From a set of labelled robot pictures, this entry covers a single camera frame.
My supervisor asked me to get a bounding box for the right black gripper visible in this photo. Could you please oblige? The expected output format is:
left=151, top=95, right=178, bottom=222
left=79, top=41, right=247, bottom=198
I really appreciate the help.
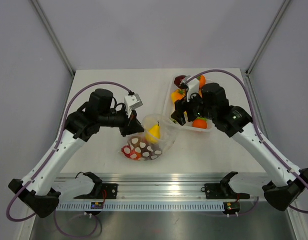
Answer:
left=172, top=87, right=217, bottom=126

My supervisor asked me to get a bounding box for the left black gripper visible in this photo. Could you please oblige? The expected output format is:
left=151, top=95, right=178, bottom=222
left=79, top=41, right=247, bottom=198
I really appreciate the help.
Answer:
left=98, top=106, right=144, bottom=138

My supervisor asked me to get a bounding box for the white plastic food tray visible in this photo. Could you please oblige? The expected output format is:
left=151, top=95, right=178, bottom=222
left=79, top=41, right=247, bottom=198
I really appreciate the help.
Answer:
left=163, top=75, right=213, bottom=132

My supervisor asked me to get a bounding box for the yellow lemon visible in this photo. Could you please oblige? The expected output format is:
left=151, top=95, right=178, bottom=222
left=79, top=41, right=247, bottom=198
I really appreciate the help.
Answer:
left=145, top=123, right=160, bottom=144

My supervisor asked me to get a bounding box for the clear zip top bag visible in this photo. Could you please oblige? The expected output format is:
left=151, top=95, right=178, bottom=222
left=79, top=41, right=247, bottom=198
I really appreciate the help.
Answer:
left=120, top=114, right=179, bottom=161

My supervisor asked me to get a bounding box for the red orange bell pepper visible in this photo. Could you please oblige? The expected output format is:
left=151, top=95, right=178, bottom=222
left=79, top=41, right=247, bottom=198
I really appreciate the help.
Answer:
left=129, top=152, right=142, bottom=161

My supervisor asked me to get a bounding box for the purple grape bunch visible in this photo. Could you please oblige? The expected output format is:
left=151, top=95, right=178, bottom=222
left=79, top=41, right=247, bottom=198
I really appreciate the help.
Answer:
left=142, top=142, right=162, bottom=161

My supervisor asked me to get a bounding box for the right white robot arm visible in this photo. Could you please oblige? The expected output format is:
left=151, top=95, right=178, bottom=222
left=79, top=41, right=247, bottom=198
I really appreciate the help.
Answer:
left=171, top=83, right=308, bottom=211

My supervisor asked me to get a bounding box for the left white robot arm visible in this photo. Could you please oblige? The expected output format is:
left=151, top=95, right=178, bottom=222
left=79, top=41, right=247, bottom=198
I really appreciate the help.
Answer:
left=8, top=88, right=144, bottom=218

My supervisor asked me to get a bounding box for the yellow orange bell pepper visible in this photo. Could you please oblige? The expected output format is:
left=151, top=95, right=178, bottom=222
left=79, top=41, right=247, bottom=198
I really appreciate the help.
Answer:
left=170, top=89, right=186, bottom=103

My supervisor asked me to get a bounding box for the dark red apple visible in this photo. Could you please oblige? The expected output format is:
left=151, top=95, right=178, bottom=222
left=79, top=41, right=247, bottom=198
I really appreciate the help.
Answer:
left=174, top=75, right=186, bottom=89

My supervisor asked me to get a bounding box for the orange tangerine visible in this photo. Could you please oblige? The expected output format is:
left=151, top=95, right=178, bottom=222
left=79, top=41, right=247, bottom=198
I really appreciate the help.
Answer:
left=192, top=118, right=208, bottom=129

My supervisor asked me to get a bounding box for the orange persimmon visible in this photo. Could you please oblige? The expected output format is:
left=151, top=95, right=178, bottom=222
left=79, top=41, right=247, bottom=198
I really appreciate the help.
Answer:
left=197, top=75, right=206, bottom=89

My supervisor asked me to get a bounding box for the left small circuit board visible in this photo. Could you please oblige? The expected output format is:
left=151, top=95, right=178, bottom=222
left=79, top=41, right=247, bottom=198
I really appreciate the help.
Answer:
left=91, top=202, right=104, bottom=209

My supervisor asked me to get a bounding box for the small circuit board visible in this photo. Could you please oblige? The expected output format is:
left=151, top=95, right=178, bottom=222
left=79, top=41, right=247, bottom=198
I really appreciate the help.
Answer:
left=91, top=202, right=104, bottom=209
left=224, top=201, right=240, bottom=213

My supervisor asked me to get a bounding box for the right small circuit board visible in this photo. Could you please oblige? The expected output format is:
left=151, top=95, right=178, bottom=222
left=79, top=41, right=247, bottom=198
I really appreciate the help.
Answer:
left=224, top=201, right=240, bottom=213

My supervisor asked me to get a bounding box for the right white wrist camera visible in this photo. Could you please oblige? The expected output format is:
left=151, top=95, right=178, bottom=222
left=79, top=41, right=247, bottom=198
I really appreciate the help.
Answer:
left=180, top=75, right=200, bottom=102

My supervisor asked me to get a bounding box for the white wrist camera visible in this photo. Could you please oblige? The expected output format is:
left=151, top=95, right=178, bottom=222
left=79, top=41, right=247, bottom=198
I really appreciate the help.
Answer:
left=180, top=75, right=200, bottom=102
left=124, top=93, right=143, bottom=118

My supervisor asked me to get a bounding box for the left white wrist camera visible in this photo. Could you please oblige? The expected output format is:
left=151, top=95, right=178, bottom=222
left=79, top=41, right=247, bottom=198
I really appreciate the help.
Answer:
left=124, top=93, right=143, bottom=118

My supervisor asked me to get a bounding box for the aluminium mounting rail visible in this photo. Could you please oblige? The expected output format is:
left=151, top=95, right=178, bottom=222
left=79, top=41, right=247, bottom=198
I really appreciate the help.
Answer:
left=53, top=172, right=269, bottom=201

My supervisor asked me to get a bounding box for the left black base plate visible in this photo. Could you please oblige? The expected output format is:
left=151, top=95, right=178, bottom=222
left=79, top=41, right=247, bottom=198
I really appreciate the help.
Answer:
left=74, top=183, right=118, bottom=200

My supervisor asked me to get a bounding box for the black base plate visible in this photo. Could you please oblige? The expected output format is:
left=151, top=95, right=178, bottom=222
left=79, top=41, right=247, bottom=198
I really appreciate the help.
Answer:
left=74, top=183, right=118, bottom=200
left=200, top=183, right=251, bottom=200

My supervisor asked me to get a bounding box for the right aluminium frame post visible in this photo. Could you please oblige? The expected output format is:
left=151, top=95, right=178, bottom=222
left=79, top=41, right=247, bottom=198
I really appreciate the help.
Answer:
left=245, top=0, right=293, bottom=76

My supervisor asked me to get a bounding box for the aluminium frame post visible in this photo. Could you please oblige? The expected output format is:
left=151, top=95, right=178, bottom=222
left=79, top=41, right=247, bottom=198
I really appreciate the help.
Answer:
left=245, top=0, right=293, bottom=76
left=29, top=0, right=75, bottom=79

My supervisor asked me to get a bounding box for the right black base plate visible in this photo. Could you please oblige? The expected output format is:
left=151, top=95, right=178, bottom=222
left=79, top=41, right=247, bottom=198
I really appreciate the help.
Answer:
left=200, top=183, right=251, bottom=200

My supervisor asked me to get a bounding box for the white slotted cable duct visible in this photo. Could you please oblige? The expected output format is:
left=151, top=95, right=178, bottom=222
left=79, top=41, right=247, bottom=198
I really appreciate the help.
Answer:
left=56, top=201, right=224, bottom=212

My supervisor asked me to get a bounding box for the left aluminium frame post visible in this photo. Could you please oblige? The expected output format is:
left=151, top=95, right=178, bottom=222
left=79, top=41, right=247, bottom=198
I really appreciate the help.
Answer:
left=29, top=0, right=75, bottom=79

